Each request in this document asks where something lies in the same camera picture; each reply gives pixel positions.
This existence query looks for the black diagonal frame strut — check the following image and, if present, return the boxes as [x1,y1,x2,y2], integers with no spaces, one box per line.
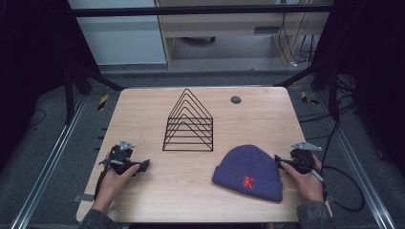
[72,64,126,93]
[273,64,320,89]

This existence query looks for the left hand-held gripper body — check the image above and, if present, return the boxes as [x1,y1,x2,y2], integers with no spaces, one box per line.
[98,139,143,177]

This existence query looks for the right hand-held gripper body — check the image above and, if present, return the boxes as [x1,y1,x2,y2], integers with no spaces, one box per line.
[282,141,323,176]

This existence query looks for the grey metal table bracket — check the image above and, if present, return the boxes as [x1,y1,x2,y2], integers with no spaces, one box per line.
[73,193,96,203]

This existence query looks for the black horizontal frame bar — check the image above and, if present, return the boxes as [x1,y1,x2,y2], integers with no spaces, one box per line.
[67,4,334,18]

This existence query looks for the white cabinet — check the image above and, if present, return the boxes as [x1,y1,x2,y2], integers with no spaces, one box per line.
[67,0,169,67]

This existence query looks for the black upright frame post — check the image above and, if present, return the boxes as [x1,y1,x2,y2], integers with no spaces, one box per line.
[64,68,76,126]

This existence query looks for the black hanging cables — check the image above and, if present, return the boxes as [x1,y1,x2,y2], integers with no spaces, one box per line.
[277,11,317,69]

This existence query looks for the yellow black striped tape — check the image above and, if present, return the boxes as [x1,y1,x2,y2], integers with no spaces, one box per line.
[300,91,319,106]
[96,94,110,112]

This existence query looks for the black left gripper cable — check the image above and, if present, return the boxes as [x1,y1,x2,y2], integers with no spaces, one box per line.
[93,165,113,202]

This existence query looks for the aluminium floor rail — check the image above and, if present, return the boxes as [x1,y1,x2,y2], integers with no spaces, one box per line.
[9,94,90,229]
[314,92,397,229]

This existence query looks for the black floor cable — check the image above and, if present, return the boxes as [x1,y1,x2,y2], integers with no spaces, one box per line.
[297,100,357,124]

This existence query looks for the person's right hand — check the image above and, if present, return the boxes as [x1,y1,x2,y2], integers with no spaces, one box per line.
[279,153,327,203]

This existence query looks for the dark curtain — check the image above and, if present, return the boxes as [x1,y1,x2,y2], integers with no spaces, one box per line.
[0,0,102,170]
[309,0,405,176]

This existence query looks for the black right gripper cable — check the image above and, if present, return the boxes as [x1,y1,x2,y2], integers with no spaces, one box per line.
[313,165,367,213]

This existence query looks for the purple knit beanie hat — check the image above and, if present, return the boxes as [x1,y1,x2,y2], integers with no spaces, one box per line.
[211,144,285,202]

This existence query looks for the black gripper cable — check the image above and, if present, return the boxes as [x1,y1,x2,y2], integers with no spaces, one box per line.
[313,165,367,213]
[93,165,113,202]

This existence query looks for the black wire triangular rack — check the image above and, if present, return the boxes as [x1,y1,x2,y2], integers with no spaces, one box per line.
[161,88,215,153]

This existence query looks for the person's left hand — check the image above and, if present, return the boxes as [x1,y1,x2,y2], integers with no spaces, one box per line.
[91,163,141,214]

